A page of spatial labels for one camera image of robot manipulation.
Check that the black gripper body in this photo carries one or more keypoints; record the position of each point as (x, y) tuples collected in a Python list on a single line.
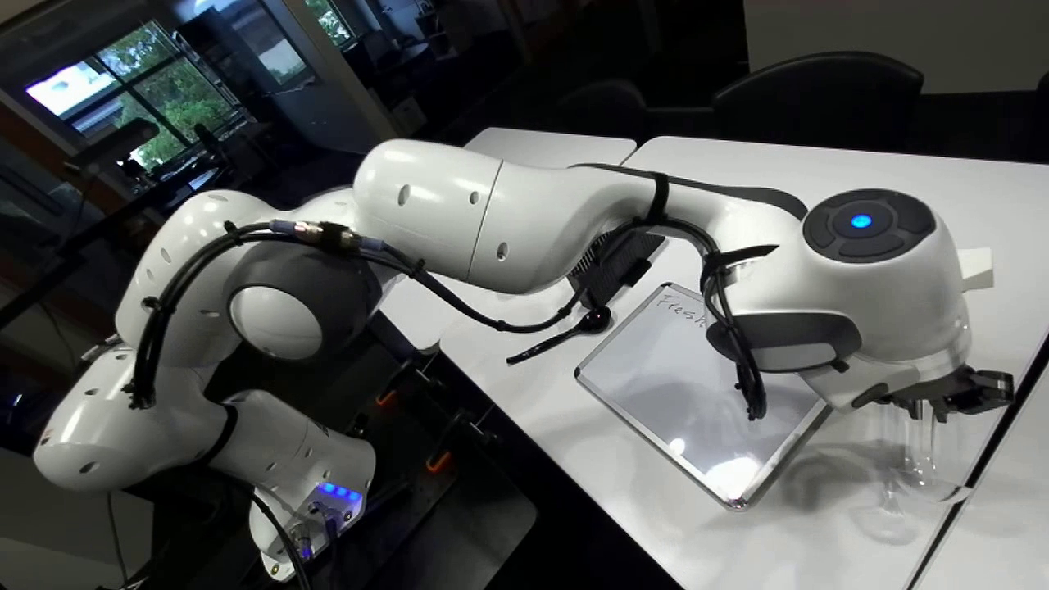
[(973, 387)]

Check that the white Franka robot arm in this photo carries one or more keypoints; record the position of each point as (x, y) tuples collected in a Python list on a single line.
[(438, 208)]

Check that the metal framed whiteboard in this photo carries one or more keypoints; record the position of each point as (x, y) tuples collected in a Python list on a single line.
[(656, 382)]

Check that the large black chair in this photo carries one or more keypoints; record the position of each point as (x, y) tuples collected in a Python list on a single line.
[(820, 91)]

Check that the small black chair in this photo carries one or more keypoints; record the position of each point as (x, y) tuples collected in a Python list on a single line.
[(600, 102)]

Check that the orange black clamp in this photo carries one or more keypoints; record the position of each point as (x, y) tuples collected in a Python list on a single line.
[(441, 462), (386, 396)]

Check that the bright computer monitor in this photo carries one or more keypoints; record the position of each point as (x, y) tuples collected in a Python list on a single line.
[(70, 87)]

